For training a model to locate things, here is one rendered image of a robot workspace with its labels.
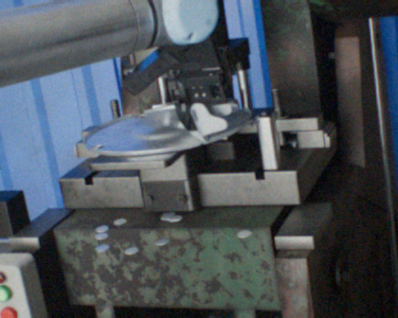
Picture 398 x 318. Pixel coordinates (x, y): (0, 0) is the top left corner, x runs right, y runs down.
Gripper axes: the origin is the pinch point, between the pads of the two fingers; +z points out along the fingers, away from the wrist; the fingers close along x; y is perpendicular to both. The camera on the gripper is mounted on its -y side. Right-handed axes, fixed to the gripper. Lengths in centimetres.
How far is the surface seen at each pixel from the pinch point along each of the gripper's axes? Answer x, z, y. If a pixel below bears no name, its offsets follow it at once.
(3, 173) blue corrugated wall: 103, 103, -130
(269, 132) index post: 6.0, 5.6, 8.7
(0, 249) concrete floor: 90, 130, -139
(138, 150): -2.6, 0.2, -10.1
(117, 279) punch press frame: -11.3, 21.7, -18.9
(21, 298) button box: -20.0, 15.6, -31.6
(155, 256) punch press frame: -9.7, 17.5, -11.0
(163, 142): 0.9, 1.9, -7.3
